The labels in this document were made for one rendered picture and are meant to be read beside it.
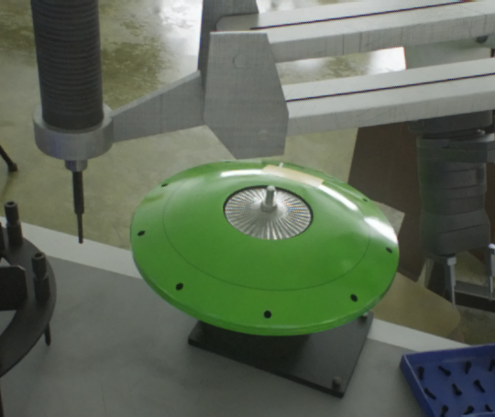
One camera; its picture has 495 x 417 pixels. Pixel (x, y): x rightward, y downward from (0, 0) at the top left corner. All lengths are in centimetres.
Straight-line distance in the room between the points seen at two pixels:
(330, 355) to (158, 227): 26
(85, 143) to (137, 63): 314
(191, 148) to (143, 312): 206
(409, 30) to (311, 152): 261
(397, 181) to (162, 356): 78
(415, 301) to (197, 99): 109
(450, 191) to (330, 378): 26
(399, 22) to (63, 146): 22
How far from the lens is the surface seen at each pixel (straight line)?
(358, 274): 88
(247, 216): 91
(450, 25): 53
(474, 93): 56
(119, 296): 106
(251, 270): 85
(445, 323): 154
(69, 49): 50
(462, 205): 96
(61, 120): 53
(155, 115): 54
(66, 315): 104
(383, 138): 159
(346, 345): 101
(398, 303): 155
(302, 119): 53
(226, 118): 52
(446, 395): 100
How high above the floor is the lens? 164
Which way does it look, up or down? 37 degrees down
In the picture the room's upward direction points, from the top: 7 degrees clockwise
